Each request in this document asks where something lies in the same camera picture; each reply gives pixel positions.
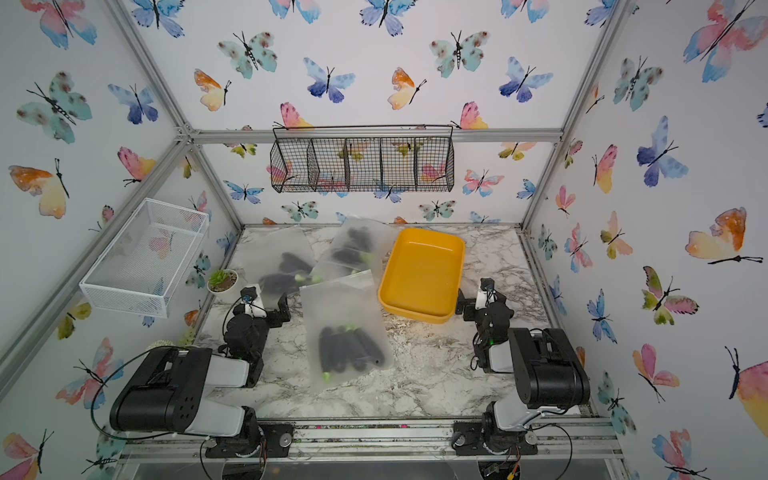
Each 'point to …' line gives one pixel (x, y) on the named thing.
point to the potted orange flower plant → (186, 340)
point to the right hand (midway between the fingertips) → (480, 287)
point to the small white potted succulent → (222, 281)
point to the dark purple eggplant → (292, 271)
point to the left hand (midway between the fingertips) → (271, 292)
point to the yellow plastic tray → (423, 275)
